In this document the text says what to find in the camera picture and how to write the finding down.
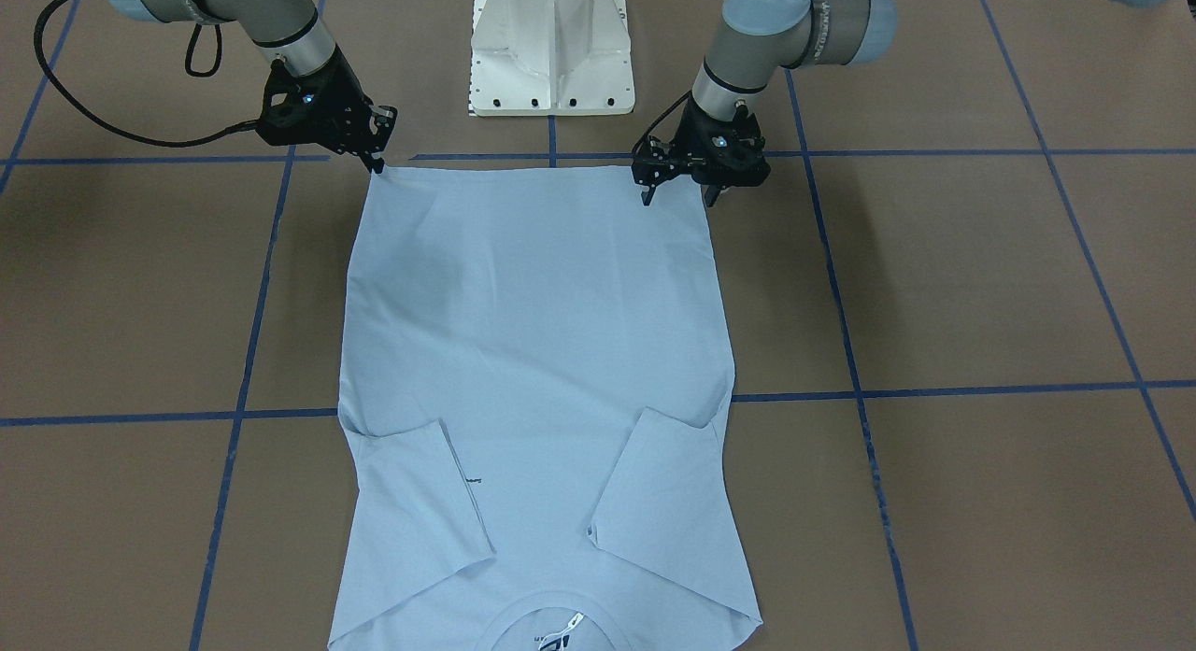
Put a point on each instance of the light blue t-shirt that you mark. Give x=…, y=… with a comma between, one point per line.
x=535, y=383

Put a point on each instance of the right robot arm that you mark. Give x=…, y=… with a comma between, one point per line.
x=290, y=31

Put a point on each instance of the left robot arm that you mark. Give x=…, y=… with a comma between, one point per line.
x=757, y=37

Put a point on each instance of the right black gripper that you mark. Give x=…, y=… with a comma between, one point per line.
x=342, y=94

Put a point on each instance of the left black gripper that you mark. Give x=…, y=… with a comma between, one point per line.
x=659, y=159

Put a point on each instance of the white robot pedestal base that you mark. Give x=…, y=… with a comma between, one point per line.
x=534, y=58

